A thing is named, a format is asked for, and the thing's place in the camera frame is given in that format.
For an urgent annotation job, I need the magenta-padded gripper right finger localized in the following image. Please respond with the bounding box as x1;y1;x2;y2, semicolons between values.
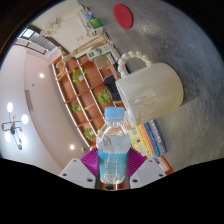
127;147;167;190

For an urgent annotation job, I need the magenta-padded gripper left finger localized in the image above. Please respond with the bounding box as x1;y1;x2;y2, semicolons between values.
58;147;100;190

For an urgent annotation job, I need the clear blue-capped water bottle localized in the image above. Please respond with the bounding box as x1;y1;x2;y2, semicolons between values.
95;107;132;185

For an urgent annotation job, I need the stack of colourful books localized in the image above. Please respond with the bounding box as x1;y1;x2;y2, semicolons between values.
124;119;168;158

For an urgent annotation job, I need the wooden shelf unit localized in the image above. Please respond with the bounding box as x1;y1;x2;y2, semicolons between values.
51;53;176;176

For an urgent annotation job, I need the branched ceiling lamp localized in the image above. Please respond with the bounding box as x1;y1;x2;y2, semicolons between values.
0;101;30;151

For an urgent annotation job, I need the green and white carton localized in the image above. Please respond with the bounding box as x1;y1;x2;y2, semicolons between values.
87;43;114;62

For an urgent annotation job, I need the wooden artist mannequin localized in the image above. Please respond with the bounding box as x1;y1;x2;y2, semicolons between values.
59;34;111;68

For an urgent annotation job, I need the grey curtain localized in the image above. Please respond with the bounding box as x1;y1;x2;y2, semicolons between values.
31;33;56;55

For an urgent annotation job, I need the window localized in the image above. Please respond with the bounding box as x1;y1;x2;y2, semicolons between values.
19;28;36;40

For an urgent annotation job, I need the green and white tissue box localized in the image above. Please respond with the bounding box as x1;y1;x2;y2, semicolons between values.
88;18;105;36

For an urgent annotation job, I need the stack of white books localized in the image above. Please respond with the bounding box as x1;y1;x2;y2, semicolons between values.
77;9;96;34

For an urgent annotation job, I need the round red coaster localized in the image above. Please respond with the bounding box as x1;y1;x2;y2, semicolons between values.
112;3;134;30

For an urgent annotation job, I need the cream mug with beaded handle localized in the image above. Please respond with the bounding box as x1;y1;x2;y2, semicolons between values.
114;50;185;128

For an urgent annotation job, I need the black track light rail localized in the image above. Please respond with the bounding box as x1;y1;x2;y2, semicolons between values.
11;37;51;56

